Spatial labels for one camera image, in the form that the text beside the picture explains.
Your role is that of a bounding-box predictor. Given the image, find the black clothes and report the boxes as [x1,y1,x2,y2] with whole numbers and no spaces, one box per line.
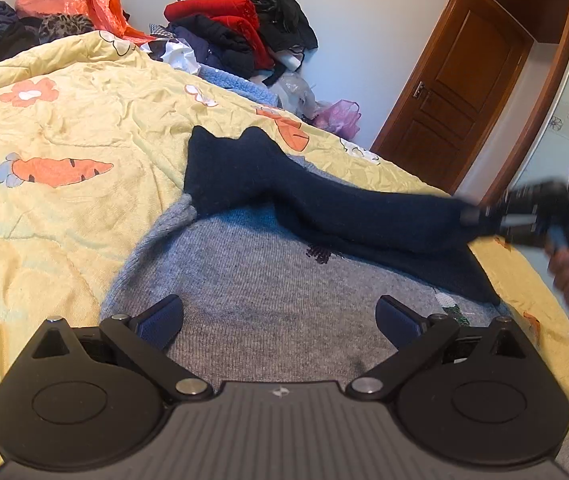
[214,0,320,55]

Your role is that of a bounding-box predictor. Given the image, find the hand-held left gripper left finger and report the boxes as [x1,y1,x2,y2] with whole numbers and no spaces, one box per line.
[32,295,214,404]

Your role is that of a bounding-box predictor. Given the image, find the wooden wardrobe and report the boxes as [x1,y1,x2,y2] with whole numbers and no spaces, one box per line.
[484,0,569,202]

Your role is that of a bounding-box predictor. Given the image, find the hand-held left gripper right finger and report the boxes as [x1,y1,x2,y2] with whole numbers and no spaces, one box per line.
[345,296,537,402]

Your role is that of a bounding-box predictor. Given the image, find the yellow carrot print blanket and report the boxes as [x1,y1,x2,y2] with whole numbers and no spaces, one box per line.
[0,30,569,480]

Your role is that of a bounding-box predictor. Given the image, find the grey knit sweater navy sleeves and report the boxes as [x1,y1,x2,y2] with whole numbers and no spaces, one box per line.
[99,125,569,480]

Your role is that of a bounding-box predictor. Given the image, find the orange plastic bag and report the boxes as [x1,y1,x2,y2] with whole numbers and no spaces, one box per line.
[14,0,158,43]

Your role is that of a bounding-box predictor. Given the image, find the light blue towel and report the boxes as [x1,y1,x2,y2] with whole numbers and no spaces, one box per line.
[197,64,281,109]

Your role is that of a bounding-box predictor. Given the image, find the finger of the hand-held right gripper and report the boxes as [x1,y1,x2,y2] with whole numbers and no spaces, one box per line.
[459,192,515,237]

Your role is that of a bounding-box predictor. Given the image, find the leopard print cloth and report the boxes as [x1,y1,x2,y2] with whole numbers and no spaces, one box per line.
[38,14,96,44]

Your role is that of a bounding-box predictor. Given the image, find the wooden door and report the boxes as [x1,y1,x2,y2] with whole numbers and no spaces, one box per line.
[370,0,535,197]

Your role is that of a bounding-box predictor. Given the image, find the clear plastic bag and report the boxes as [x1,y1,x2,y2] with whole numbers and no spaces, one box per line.
[268,72,321,117]

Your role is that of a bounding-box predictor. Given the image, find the pink plastic bag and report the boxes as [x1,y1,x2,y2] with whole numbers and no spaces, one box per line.
[311,100,361,139]

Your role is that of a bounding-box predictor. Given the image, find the white cloth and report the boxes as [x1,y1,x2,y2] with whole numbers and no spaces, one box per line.
[150,39,201,74]

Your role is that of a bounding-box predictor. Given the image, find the red garment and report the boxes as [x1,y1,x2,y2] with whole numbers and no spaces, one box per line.
[164,0,275,68]

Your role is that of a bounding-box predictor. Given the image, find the navy clothes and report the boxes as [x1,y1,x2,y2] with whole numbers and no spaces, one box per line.
[169,15,256,79]

